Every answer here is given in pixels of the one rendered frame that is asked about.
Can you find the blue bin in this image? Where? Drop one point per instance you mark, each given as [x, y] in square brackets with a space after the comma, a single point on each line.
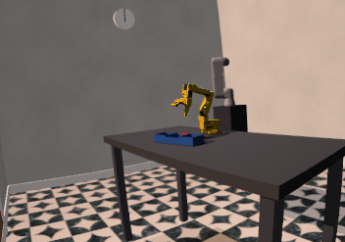
[179, 139]

